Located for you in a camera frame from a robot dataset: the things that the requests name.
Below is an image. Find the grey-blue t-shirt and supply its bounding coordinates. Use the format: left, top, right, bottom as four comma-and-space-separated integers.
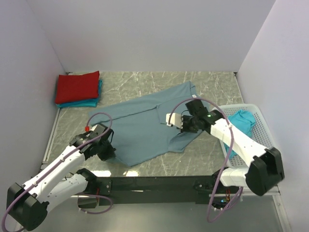
88, 82, 202, 166

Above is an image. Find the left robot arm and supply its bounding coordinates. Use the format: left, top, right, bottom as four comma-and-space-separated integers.
1, 123, 114, 232

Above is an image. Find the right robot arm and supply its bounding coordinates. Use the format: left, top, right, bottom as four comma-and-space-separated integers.
185, 98, 285, 196

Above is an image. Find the crumpled teal t-shirt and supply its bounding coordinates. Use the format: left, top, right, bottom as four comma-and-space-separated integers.
223, 110, 256, 160

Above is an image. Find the teal folded t-shirt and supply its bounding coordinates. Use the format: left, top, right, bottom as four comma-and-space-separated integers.
56, 79, 103, 108

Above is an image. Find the white perforated plastic basket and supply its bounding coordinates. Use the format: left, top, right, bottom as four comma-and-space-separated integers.
219, 103, 276, 168

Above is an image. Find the red folded t-shirt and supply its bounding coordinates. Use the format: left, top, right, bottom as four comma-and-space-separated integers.
55, 71, 99, 104

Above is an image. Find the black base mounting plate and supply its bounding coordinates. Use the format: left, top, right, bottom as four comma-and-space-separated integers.
77, 175, 242, 209

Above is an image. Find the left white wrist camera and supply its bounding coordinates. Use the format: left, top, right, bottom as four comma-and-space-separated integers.
84, 124, 104, 133

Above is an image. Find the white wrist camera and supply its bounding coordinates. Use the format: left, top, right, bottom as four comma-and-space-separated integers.
84, 124, 104, 133
166, 113, 183, 129

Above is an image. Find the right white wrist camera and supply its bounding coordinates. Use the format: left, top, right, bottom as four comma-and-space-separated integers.
166, 113, 183, 129

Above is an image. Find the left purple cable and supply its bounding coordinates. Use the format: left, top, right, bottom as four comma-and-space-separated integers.
0, 112, 114, 232

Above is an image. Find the purple cable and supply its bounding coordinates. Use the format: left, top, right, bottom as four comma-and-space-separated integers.
169, 98, 244, 223
0, 112, 114, 232

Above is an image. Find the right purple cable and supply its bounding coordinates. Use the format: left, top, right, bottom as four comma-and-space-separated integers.
169, 98, 244, 223

